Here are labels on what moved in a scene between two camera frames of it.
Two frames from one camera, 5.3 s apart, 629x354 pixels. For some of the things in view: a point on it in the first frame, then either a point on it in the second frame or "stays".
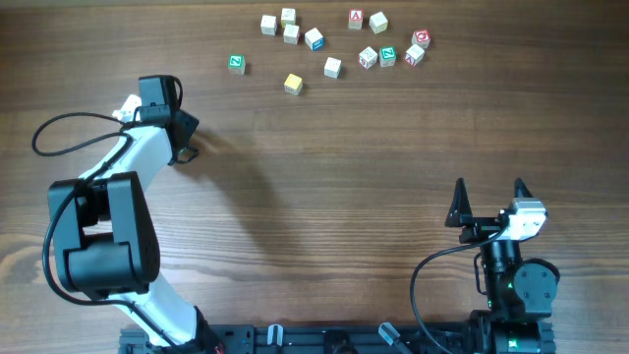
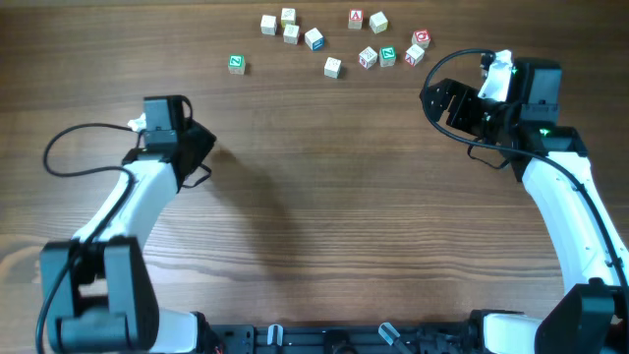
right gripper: (461, 213) -> (467, 96)
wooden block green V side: (332, 67) stays
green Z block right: (387, 56) stays
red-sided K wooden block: (367, 57) stays
